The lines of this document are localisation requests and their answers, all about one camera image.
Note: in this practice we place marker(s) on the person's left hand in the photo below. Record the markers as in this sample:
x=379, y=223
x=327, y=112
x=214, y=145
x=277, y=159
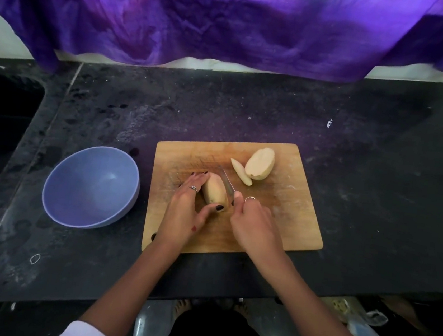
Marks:
x=180, y=213

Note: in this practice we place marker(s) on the person's right hand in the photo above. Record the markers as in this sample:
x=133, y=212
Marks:
x=256, y=227

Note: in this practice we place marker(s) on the tan potato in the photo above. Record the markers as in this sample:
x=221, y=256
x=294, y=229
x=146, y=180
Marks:
x=215, y=189

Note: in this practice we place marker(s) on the potato slice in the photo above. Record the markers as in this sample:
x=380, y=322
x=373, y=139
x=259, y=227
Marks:
x=241, y=172

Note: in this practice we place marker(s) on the rounded potato end piece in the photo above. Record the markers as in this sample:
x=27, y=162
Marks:
x=260, y=162

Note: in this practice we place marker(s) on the blue bowl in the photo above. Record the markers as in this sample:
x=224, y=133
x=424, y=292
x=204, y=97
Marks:
x=92, y=187

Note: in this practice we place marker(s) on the person's left forearm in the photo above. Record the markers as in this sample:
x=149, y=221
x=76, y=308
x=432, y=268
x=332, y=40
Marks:
x=132, y=287

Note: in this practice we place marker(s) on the person's right forearm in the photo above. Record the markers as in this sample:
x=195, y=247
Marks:
x=316, y=320

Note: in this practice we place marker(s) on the person's left foot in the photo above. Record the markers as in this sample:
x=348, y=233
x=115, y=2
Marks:
x=182, y=307

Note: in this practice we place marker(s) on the wooden cutting board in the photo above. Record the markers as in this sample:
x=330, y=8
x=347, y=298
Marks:
x=290, y=198

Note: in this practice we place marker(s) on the plastic bags on floor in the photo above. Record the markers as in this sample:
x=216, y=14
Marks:
x=242, y=309

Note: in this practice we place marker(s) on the small white scrap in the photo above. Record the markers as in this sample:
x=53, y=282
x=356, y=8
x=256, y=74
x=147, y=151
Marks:
x=329, y=123

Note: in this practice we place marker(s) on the white rubber band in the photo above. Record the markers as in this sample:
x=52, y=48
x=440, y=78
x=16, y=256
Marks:
x=30, y=257

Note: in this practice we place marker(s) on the purple cloth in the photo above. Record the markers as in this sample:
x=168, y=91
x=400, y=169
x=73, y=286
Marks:
x=223, y=14

